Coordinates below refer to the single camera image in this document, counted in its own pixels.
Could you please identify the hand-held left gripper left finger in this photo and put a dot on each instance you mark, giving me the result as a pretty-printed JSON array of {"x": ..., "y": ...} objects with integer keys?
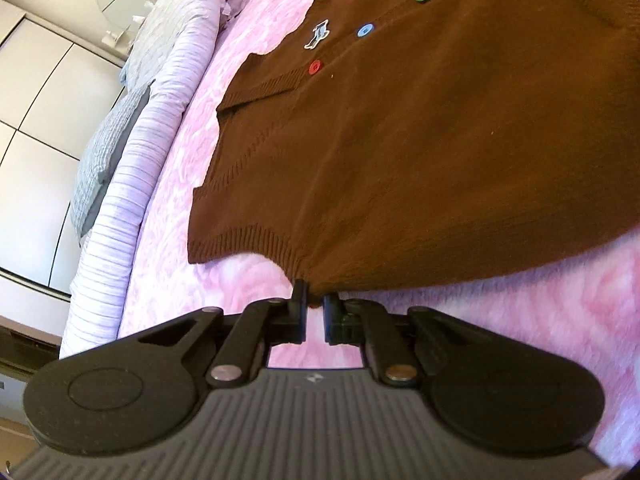
[{"x": 300, "y": 310}]

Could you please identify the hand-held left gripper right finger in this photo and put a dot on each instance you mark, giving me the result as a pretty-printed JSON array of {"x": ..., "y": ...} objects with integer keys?
[{"x": 331, "y": 320}]

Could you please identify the brown knitted cardigan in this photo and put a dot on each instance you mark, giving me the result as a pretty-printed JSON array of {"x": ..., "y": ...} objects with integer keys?
[{"x": 425, "y": 160}]

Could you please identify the white ribbed rolled duvet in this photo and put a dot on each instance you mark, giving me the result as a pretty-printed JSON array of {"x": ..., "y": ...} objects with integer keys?
[{"x": 130, "y": 200}]

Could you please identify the pink floral blanket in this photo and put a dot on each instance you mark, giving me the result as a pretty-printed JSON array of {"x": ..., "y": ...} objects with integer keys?
[{"x": 550, "y": 310}]

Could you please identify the grey pillow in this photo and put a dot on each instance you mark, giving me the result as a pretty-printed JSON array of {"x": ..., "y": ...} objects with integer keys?
[{"x": 100, "y": 170}]

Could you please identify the cream wardrobe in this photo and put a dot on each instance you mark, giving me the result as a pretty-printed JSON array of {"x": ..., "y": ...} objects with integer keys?
[{"x": 35, "y": 160}]

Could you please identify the oval mirror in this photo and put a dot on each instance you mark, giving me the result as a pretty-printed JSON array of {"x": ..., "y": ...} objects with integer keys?
[{"x": 122, "y": 7}]

